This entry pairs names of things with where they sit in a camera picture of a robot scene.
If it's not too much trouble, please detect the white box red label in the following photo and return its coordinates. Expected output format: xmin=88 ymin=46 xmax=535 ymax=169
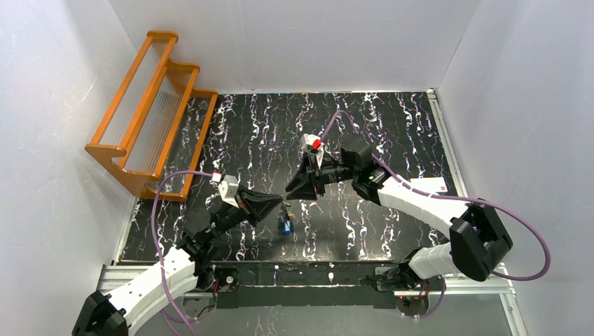
xmin=410 ymin=176 xmax=448 ymax=194

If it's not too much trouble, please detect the blue key tag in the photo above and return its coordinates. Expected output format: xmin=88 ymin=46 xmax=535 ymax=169
xmin=277 ymin=212 xmax=294 ymax=235

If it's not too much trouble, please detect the aluminium frame rail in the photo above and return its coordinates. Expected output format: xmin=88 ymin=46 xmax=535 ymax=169
xmin=88 ymin=90 xmax=527 ymax=336

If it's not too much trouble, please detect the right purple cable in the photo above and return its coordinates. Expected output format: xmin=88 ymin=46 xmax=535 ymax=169
xmin=317 ymin=110 xmax=552 ymax=321

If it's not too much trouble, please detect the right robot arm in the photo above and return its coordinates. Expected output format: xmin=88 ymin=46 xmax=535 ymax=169
xmin=285 ymin=134 xmax=513 ymax=288

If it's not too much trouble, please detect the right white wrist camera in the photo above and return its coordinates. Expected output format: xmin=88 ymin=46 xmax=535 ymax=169
xmin=300 ymin=134 xmax=324 ymax=168

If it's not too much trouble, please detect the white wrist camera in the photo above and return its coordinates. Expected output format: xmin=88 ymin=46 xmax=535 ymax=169
xmin=300 ymin=134 xmax=324 ymax=168
xmin=211 ymin=171 xmax=239 ymax=208

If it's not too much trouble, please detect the orange wooden rack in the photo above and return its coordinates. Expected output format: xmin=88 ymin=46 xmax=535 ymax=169
xmin=85 ymin=30 xmax=219 ymax=199

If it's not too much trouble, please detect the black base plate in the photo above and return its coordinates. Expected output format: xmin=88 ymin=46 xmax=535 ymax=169
xmin=197 ymin=267 xmax=239 ymax=293
xmin=370 ymin=266 xmax=443 ymax=295

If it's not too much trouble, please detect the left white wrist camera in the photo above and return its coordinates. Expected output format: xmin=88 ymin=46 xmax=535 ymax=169
xmin=211 ymin=171 xmax=239 ymax=208

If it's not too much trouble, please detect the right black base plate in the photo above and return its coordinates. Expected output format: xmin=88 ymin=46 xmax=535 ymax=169
xmin=370 ymin=266 xmax=443 ymax=295

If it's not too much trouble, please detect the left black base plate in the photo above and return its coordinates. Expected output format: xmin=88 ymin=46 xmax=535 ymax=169
xmin=197 ymin=267 xmax=239 ymax=293

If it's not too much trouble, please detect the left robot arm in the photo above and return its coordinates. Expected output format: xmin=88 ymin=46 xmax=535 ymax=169
xmin=71 ymin=185 xmax=283 ymax=335

